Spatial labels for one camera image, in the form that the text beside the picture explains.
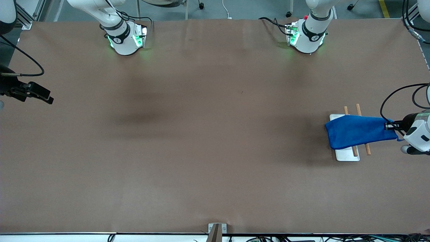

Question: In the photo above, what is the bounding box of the blue microfibre towel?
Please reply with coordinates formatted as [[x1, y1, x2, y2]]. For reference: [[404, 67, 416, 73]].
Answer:
[[325, 115, 404, 150]]

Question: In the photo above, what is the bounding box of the black left arm base cable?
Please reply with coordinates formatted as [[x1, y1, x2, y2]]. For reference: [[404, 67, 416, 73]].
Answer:
[[258, 17, 290, 36]]

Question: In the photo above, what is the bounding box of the white floor cable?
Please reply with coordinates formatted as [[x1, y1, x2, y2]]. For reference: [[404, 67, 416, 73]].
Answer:
[[221, 0, 233, 19]]

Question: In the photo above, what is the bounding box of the metal table edge bracket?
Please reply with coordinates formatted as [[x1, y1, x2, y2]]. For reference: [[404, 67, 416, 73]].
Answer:
[[208, 223, 227, 242]]

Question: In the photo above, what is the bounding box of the black left arm elbow cable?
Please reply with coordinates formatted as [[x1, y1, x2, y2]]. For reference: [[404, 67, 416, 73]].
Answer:
[[401, 0, 430, 44]]

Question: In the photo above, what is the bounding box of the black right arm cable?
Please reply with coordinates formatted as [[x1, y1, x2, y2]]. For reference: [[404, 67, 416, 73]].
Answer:
[[0, 35, 45, 77]]

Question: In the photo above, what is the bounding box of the aluminium frame profile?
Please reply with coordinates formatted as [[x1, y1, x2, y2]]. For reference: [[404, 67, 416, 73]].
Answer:
[[13, 0, 46, 30]]

